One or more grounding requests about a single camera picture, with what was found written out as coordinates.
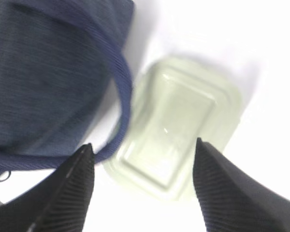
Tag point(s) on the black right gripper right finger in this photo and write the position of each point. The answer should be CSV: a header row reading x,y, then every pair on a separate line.
x,y
232,201

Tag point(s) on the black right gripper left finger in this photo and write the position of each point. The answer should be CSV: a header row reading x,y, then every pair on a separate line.
x,y
57,204

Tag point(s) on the green lidded food container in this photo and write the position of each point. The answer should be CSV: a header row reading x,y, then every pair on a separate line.
x,y
176,101

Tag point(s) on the dark blue lunch bag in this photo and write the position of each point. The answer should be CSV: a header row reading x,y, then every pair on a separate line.
x,y
57,58

